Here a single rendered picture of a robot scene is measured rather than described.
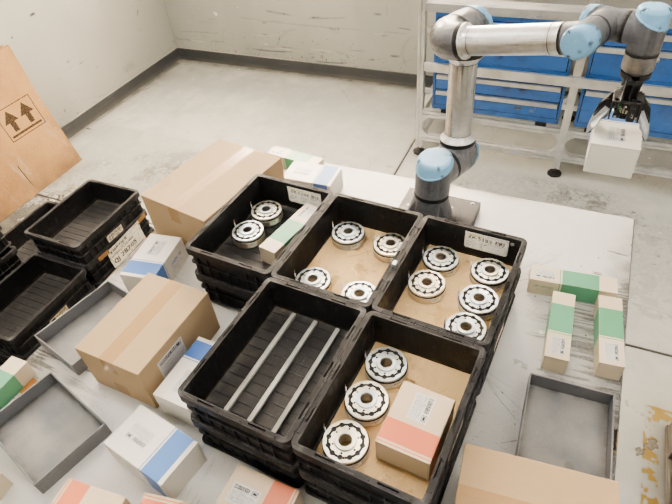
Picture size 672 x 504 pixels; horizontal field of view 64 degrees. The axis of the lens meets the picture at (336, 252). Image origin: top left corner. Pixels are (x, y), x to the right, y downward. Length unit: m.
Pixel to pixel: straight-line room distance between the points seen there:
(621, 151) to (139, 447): 1.42
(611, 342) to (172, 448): 1.14
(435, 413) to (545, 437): 0.34
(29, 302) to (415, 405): 1.81
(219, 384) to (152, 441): 0.20
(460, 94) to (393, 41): 2.56
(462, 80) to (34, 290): 1.92
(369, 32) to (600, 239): 2.81
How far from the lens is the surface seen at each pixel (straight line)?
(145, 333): 1.55
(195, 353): 1.55
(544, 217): 2.03
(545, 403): 1.52
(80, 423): 1.66
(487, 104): 3.34
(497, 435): 1.46
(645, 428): 2.44
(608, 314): 1.68
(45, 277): 2.68
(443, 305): 1.51
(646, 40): 1.53
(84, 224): 2.68
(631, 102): 1.58
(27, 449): 1.69
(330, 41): 4.51
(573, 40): 1.42
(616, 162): 1.64
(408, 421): 1.22
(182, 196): 1.90
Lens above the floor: 1.96
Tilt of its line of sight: 43 degrees down
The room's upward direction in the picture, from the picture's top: 6 degrees counter-clockwise
